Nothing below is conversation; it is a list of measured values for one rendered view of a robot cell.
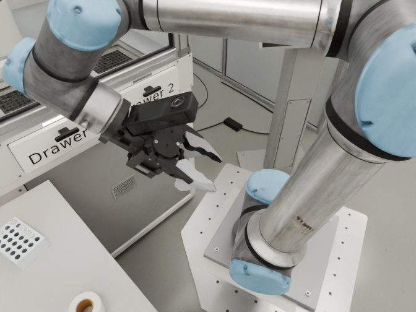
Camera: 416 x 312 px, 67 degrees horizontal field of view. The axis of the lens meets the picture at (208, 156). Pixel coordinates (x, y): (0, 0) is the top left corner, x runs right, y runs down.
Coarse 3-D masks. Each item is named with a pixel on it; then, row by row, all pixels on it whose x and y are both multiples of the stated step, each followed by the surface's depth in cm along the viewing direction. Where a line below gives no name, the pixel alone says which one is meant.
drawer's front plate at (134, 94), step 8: (160, 72) 112; (168, 72) 113; (176, 72) 116; (144, 80) 108; (152, 80) 109; (160, 80) 112; (168, 80) 115; (176, 80) 118; (128, 88) 105; (136, 88) 106; (168, 88) 117; (176, 88) 120; (128, 96) 105; (136, 96) 108; (152, 96) 113; (160, 96) 116; (168, 96) 119
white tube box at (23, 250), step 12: (0, 228) 82; (12, 228) 82; (0, 240) 80; (12, 240) 80; (24, 240) 80; (36, 240) 81; (0, 252) 79; (12, 252) 78; (24, 252) 79; (36, 252) 80; (24, 264) 78
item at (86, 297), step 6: (84, 294) 70; (90, 294) 70; (96, 294) 70; (72, 300) 69; (78, 300) 69; (84, 300) 70; (90, 300) 69; (96, 300) 69; (72, 306) 68; (78, 306) 69; (84, 306) 71; (96, 306) 68; (102, 306) 70
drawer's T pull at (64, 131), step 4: (64, 128) 93; (76, 128) 93; (60, 132) 92; (64, 132) 92; (68, 132) 92; (72, 132) 92; (76, 132) 93; (60, 136) 90; (64, 136) 91; (68, 136) 92; (56, 140) 90; (60, 140) 91
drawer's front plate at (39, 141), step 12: (60, 120) 93; (36, 132) 89; (48, 132) 91; (12, 144) 86; (24, 144) 87; (36, 144) 90; (48, 144) 93; (60, 144) 96; (72, 144) 99; (24, 156) 89; (36, 156) 92; (48, 156) 95; (24, 168) 91; (36, 168) 94
